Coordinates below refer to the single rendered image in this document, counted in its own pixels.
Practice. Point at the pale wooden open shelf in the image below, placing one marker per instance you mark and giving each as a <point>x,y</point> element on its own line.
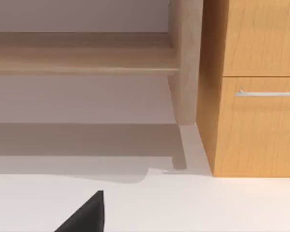
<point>87,60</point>

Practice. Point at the orange wooden cupboard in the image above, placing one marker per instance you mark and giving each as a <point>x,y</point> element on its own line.
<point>209,96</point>

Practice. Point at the plain wooden drawer front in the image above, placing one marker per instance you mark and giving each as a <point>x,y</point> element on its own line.
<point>261,36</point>

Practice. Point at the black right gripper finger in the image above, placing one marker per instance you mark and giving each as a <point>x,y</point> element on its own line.
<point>89,215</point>

